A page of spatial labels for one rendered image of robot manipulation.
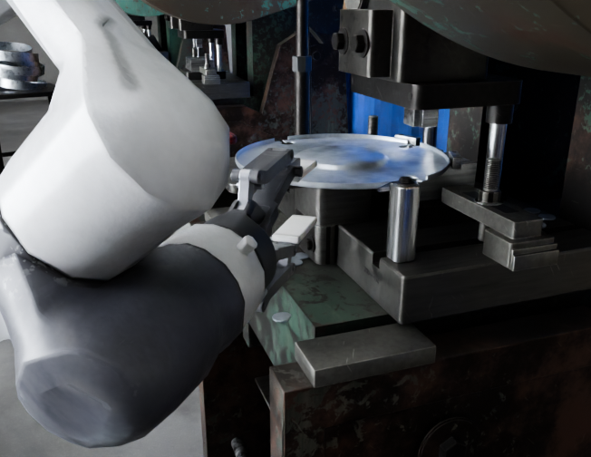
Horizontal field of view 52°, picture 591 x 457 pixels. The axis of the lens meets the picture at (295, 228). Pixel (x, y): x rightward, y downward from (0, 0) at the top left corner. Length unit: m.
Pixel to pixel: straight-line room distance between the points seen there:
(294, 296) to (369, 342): 0.13
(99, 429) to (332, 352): 0.34
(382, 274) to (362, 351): 0.11
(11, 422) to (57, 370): 1.41
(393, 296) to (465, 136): 0.48
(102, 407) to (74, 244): 0.09
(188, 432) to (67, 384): 1.26
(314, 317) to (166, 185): 0.42
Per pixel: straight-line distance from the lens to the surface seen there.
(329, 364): 0.62
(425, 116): 0.86
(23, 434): 1.69
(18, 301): 0.36
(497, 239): 0.72
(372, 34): 0.78
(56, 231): 0.35
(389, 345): 0.66
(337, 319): 0.70
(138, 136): 0.31
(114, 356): 0.33
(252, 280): 0.44
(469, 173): 0.86
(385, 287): 0.71
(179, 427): 1.61
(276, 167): 0.56
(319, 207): 0.80
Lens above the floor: 0.98
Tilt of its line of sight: 20 degrees down
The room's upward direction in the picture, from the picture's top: straight up
